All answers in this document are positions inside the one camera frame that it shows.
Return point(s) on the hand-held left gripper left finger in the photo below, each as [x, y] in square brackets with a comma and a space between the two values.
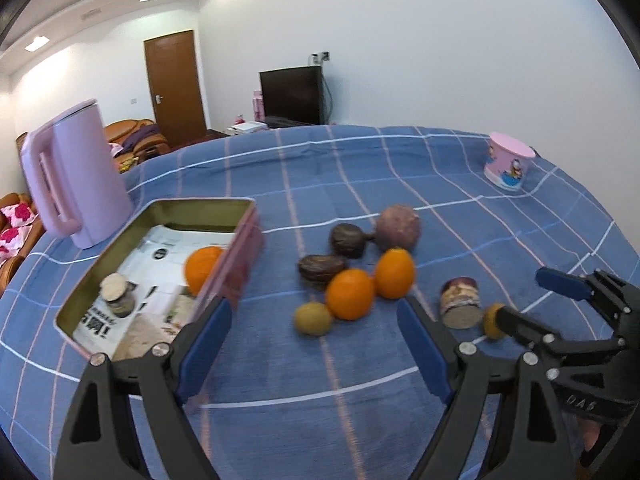
[200, 355]

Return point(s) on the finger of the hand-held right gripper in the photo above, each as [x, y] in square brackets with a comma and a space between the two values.
[515, 325]
[565, 284]

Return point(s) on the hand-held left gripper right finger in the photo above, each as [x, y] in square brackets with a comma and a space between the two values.
[425, 355]

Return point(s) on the small yellow fruit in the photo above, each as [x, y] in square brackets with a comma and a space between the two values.
[491, 321]

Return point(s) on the pink metal tin box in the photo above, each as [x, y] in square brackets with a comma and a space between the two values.
[235, 265]

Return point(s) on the orange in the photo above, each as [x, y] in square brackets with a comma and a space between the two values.
[395, 273]
[350, 294]
[200, 270]

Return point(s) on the dark wrinkled passion fruit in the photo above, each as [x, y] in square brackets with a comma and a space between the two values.
[322, 268]

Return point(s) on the person's right hand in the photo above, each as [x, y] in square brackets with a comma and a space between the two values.
[590, 435]

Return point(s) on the small round can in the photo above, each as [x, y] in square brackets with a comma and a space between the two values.
[117, 296]
[460, 302]

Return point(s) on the printed paper sheet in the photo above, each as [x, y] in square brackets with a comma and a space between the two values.
[150, 250]

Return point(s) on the green-brown kiwi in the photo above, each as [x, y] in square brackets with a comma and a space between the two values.
[312, 318]

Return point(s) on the large purple round fruit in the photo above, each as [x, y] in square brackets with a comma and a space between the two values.
[397, 227]

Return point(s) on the pink cartoon cup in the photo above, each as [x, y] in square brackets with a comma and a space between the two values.
[507, 162]

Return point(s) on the dark round passion fruit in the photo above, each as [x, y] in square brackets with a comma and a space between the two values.
[350, 240]

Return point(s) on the blue plaid blanket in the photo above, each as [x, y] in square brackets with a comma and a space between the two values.
[350, 170]

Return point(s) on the coffee table with fruit plates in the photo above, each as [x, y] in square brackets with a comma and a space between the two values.
[127, 161]

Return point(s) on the brown leather sofa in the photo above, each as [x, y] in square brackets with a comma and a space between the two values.
[10, 265]

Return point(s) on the pink electric kettle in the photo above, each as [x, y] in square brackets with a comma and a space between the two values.
[80, 175]

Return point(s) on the purple cloth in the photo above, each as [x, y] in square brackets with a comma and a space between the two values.
[142, 136]

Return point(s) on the white flat box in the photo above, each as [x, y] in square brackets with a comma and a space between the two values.
[246, 127]

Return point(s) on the brown leather armchair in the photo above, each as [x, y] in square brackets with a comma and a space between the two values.
[120, 132]

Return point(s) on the brown wooden door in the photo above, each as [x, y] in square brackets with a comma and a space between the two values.
[175, 85]

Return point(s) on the black television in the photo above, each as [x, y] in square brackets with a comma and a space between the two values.
[290, 95]

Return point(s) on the ceiling air vent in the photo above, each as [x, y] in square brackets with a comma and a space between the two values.
[92, 12]

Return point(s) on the wall power socket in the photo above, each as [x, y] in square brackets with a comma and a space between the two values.
[320, 55]

